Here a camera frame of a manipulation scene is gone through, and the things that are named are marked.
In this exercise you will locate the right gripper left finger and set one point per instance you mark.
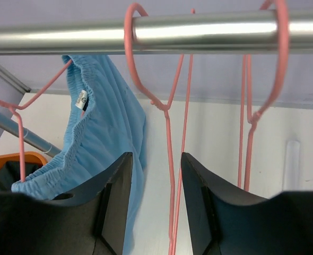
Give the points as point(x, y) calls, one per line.
point(88, 219)

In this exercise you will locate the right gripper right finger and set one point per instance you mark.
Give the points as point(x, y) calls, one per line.
point(225, 219)

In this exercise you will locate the pink hanger of navy shorts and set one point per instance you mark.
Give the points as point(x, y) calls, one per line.
point(175, 185)

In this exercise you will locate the dark navy shorts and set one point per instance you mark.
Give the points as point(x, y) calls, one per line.
point(9, 174)

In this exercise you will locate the light blue shorts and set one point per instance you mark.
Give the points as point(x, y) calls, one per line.
point(105, 121)

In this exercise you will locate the pink hanger of green shorts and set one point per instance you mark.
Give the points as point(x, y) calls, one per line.
point(283, 45)

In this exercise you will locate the pink hanger of blue shorts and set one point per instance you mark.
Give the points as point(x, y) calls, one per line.
point(12, 108)

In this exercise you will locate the white metal clothes rack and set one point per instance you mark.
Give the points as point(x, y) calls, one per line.
point(226, 33)

